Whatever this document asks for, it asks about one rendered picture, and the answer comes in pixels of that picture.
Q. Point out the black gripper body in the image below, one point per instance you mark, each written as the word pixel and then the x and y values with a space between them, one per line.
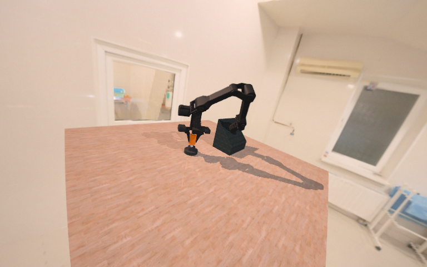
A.
pixel 183 128

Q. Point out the orange knob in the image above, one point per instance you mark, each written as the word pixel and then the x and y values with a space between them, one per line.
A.
pixel 192 139

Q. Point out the dark grey round pedestal with silver shaft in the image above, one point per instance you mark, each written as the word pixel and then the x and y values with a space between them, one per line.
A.
pixel 190 150

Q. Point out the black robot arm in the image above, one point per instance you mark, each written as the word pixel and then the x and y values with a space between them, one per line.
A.
pixel 203 103

